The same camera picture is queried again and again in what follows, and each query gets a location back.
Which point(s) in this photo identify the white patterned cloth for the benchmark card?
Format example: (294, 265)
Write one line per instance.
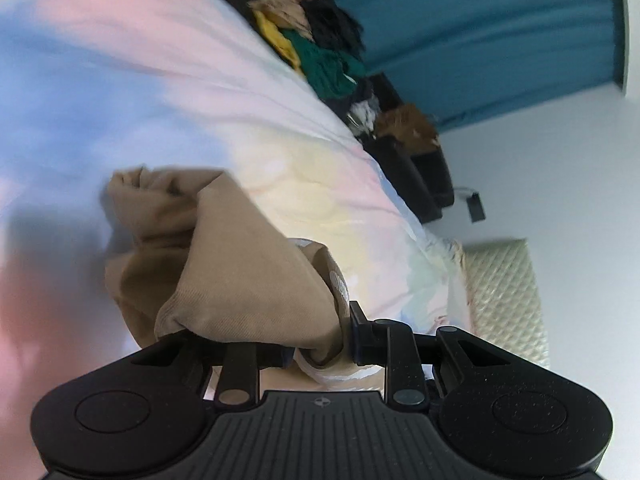
(364, 114)

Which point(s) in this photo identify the crumpled tan cloth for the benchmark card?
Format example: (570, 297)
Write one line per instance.
(285, 12)

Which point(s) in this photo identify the yellow cloth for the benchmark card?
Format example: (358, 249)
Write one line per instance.
(277, 40)

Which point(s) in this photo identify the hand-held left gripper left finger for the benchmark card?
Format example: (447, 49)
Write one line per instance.
(240, 370)

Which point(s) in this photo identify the pastel tie-dye bedsheet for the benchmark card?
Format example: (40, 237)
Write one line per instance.
(150, 85)

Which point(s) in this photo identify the black clothes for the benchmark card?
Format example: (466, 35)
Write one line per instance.
(332, 27)

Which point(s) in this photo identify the black sofa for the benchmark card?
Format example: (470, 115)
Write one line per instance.
(425, 180)

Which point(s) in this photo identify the brown paper bag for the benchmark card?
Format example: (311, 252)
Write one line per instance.
(407, 130)

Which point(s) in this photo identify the wide blue curtain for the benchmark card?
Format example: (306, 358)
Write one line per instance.
(475, 35)

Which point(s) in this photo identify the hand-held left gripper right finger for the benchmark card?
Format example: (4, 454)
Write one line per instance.
(360, 340)

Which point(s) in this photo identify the black wall plug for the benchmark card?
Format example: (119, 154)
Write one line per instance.
(476, 206)

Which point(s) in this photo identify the beige quilted headboard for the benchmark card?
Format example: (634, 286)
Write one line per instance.
(505, 300)

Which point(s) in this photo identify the tan printed shirt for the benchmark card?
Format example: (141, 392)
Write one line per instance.
(225, 260)

